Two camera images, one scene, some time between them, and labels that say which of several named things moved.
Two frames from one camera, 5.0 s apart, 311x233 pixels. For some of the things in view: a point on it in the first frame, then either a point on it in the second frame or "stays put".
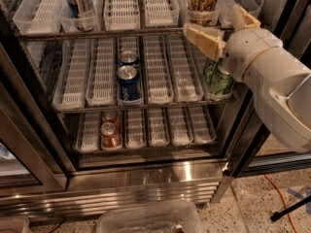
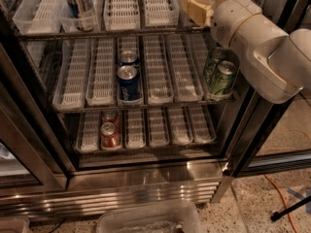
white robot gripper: [249, 52] to [232, 20]
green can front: [221, 85] stays put
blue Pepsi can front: [127, 83] stays put
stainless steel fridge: [103, 98] stays put
